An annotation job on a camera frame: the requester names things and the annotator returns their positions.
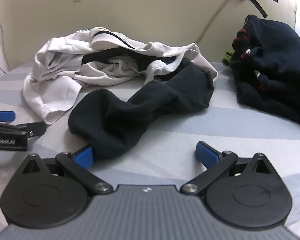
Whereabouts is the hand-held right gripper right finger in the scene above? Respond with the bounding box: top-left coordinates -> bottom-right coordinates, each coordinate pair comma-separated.
180,141 -> 274,195

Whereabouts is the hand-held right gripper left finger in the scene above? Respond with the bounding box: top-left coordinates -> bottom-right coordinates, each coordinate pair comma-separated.
21,145 -> 113,196

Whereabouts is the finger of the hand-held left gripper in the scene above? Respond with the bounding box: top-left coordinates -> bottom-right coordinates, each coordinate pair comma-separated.
16,121 -> 47,138
0,111 -> 16,122

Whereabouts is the white garment with black trim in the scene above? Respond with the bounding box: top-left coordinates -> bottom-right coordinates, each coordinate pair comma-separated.
22,26 -> 218,125

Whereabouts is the navy clothes pile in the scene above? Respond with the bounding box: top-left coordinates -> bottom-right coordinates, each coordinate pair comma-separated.
231,14 -> 300,125

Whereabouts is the striped bedsheet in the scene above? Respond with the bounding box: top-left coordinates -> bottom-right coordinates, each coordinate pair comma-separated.
0,61 -> 300,233

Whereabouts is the green cloth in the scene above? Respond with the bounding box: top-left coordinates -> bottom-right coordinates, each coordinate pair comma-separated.
222,51 -> 234,67

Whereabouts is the grey wall cable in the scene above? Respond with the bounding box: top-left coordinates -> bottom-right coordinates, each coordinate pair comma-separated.
197,0 -> 240,43

